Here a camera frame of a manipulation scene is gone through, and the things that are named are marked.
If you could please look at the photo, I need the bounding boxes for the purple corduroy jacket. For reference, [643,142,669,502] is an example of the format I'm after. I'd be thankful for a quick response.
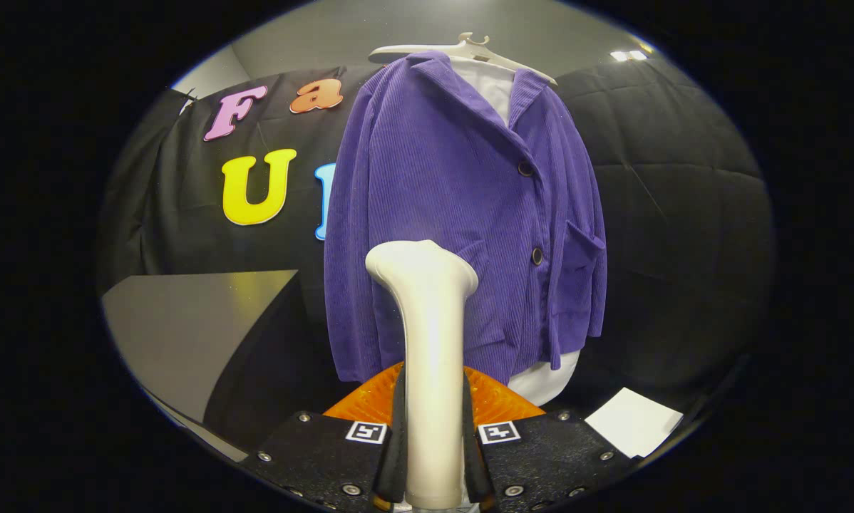
[324,50,608,385]

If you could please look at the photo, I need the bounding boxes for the grey cabinet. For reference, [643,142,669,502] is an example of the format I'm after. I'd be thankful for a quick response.
[101,269,328,464]

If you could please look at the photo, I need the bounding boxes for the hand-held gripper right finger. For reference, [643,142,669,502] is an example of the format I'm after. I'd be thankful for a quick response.
[461,365,638,513]

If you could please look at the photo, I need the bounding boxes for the black backdrop cloth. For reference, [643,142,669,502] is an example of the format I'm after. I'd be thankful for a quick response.
[98,66,389,286]
[555,57,777,421]

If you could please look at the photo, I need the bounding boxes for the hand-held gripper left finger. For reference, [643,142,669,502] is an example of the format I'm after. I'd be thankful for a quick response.
[240,361,408,513]

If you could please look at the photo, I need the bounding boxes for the white plastic clothes hanger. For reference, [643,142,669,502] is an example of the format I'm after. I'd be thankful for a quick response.
[368,32,560,88]

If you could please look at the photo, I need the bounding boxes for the white shirt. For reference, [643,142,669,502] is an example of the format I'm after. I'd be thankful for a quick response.
[450,57,582,407]

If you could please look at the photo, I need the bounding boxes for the white garment steamer head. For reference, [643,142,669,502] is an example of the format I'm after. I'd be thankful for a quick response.
[365,240,480,511]

